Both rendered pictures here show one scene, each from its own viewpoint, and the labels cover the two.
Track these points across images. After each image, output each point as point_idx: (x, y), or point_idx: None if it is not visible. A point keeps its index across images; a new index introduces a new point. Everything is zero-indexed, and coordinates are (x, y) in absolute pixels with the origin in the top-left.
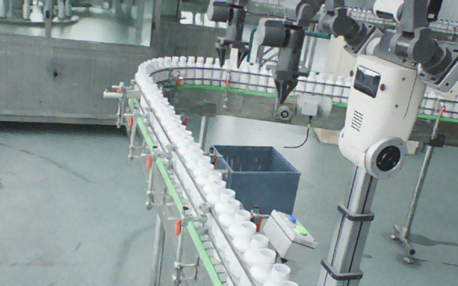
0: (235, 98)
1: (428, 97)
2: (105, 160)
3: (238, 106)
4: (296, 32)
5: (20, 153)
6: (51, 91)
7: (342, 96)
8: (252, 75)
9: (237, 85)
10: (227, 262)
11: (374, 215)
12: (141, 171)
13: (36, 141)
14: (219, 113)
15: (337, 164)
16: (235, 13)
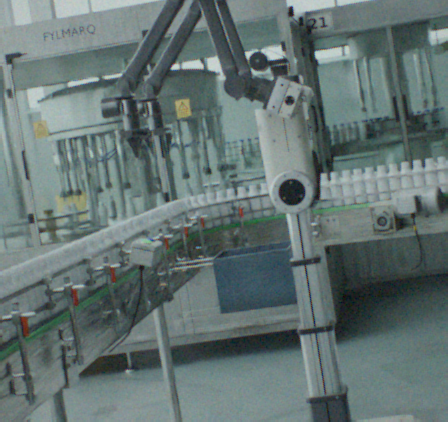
0: (329, 220)
1: None
2: (260, 372)
3: (336, 229)
4: (124, 101)
5: (153, 383)
6: (190, 298)
7: None
8: (343, 185)
9: (329, 203)
10: None
11: (318, 257)
12: (301, 375)
13: (181, 370)
14: (317, 244)
15: None
16: (148, 106)
